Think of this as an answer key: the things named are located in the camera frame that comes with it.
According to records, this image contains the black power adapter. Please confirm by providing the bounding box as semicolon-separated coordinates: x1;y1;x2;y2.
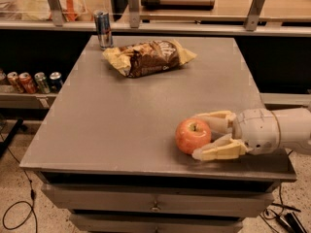
276;213;308;233

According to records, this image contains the green silver soda can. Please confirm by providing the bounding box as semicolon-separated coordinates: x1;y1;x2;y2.
34;72;51;94

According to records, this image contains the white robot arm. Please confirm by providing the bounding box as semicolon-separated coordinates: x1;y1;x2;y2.
192;108;311;161

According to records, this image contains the metal bracket left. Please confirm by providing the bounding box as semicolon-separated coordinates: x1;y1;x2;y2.
48;0;64;26

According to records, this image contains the metal bracket right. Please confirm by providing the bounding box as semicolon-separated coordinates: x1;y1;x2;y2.
244;0;265;31

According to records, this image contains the silver blue soda can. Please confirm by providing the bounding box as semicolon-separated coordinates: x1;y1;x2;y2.
93;10;113;50

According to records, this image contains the dark blue soda can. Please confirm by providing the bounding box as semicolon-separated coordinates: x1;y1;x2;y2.
50;72;63;91

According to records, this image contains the top drawer with knob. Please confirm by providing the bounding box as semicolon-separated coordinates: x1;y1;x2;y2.
42;183;273;217

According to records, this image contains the red orange soda can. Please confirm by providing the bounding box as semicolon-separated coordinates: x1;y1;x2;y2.
18;72;37;94

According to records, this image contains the grey drawer cabinet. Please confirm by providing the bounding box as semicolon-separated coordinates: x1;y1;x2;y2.
21;37;295;223

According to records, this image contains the red apple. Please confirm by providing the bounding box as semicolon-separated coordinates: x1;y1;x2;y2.
175;118;212;154

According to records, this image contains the white orange bag on shelf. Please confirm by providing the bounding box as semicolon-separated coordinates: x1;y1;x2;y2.
22;0;86;21

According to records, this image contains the black floor cable left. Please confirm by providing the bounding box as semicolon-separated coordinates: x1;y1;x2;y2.
0;126;39;233

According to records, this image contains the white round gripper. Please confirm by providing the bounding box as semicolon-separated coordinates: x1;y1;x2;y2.
191;109;280;161

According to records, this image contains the brown chip bag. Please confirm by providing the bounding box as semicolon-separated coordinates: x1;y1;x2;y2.
103;40;196;78

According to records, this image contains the low can shelf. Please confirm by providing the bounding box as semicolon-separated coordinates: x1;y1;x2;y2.
0;85;57;109

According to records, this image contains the metal bracket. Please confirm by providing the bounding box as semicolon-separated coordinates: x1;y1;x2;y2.
244;0;265;31
48;0;64;26
127;0;140;28

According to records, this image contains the metal bracket middle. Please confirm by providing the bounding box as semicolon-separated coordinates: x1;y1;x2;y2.
127;0;140;28

